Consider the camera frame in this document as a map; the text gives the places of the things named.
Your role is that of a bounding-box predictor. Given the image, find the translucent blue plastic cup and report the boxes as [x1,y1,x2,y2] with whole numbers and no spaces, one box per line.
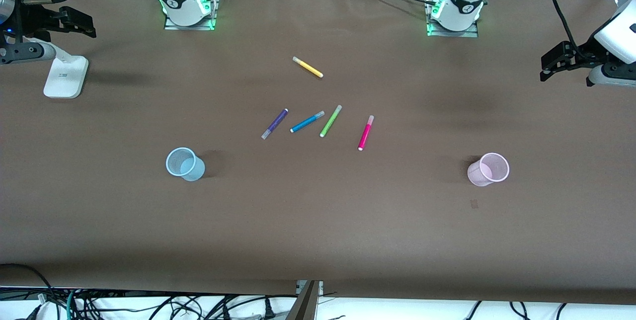
[165,147,206,182]

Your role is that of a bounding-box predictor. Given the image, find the purple marker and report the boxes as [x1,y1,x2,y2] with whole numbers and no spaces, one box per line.
[261,108,289,140]

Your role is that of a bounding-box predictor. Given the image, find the blue marker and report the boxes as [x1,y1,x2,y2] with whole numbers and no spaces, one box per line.
[290,110,325,133]

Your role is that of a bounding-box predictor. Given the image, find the metal table leg post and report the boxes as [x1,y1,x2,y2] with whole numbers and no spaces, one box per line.
[285,280,324,320]

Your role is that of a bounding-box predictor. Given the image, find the green marker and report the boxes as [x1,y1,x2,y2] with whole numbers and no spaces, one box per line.
[319,105,343,138]

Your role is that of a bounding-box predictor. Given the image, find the yellow marker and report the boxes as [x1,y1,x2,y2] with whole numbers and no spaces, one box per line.
[292,56,324,79]

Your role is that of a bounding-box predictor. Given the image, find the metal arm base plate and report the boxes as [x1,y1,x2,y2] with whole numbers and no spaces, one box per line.
[425,0,479,38]
[163,0,220,31]

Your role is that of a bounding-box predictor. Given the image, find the translucent pink plastic cup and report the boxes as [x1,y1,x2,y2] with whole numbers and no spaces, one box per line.
[467,153,510,187]

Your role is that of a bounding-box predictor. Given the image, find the brown table cover sheet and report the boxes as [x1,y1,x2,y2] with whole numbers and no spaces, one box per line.
[0,0,636,306]

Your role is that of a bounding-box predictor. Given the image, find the pink marker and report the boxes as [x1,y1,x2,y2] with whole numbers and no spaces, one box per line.
[358,115,375,152]

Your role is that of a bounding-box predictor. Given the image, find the black looped floor cable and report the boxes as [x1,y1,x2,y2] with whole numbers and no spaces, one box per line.
[0,263,56,320]

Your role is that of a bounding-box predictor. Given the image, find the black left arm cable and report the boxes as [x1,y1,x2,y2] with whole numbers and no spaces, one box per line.
[550,0,582,55]

